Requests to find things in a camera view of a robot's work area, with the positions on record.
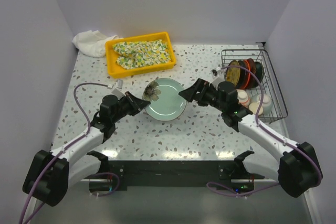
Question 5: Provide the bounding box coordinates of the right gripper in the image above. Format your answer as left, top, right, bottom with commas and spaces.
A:
178, 78, 226, 112

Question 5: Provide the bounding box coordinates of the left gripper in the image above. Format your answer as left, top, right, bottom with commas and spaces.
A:
111, 91, 150, 123

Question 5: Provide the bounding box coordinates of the large celadon green plate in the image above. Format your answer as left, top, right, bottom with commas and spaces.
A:
142, 78, 187, 122

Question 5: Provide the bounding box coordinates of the dark blue small plate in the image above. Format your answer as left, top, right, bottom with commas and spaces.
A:
251, 61, 264, 88

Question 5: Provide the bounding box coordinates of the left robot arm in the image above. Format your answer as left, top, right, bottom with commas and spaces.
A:
23, 92, 151, 206

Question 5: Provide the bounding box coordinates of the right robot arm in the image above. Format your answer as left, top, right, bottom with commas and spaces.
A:
179, 79, 323, 198

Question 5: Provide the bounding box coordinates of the yellow patterned plate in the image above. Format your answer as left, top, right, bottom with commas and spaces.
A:
225, 60, 240, 86

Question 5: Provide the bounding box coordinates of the yellow plastic tray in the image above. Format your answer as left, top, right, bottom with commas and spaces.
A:
105, 32, 176, 79

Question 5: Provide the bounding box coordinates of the lemon print cloth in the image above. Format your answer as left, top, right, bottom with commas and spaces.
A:
112, 39, 171, 70

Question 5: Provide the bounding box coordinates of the white red patterned bowl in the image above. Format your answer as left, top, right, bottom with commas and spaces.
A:
237, 89, 250, 108

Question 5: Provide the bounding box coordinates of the dark red lacquer plate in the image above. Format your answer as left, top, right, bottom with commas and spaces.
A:
247, 58, 257, 89

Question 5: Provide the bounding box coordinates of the beige cup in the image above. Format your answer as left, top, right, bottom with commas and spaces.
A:
248, 102, 260, 114

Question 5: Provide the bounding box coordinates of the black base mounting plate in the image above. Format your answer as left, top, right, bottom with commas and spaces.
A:
89, 159, 265, 192

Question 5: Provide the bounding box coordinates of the white cloth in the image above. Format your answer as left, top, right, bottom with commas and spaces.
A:
72, 30, 121, 58

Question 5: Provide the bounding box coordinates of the pale green bowl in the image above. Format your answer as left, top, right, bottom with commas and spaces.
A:
251, 94, 274, 114

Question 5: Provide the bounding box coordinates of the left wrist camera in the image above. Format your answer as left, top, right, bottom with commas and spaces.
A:
107, 79, 124, 99

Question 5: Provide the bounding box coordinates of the black wire dish rack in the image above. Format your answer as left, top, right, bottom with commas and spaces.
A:
221, 49, 288, 124

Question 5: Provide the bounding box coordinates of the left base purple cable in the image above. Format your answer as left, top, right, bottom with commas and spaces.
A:
90, 173, 123, 197

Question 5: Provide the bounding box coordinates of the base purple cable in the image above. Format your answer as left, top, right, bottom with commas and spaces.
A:
206, 180, 281, 198
90, 173, 123, 197

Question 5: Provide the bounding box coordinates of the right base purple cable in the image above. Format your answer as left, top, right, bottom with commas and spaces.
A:
206, 180, 281, 198

